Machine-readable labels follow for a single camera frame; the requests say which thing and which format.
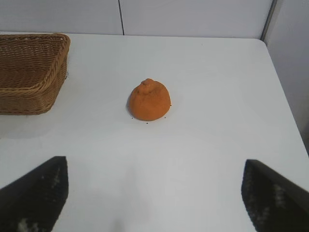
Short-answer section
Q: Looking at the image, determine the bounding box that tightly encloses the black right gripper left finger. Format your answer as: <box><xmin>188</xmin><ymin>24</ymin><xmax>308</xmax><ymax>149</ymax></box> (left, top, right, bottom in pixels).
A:
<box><xmin>0</xmin><ymin>156</ymin><xmax>69</xmax><ymax>232</ymax></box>

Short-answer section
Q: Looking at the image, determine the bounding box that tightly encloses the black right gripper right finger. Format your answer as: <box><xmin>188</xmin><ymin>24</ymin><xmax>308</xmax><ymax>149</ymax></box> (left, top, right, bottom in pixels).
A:
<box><xmin>240</xmin><ymin>159</ymin><xmax>309</xmax><ymax>232</ymax></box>

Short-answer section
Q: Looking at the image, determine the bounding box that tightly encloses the bumpy orange fruit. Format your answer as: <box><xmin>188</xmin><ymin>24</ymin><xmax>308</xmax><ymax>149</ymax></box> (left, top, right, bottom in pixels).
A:
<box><xmin>127</xmin><ymin>77</ymin><xmax>172</xmax><ymax>121</ymax></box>

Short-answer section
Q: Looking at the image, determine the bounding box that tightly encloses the brown woven wicker basket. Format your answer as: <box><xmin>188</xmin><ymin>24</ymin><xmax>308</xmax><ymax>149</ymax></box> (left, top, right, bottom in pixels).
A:
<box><xmin>0</xmin><ymin>33</ymin><xmax>71</xmax><ymax>116</ymax></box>

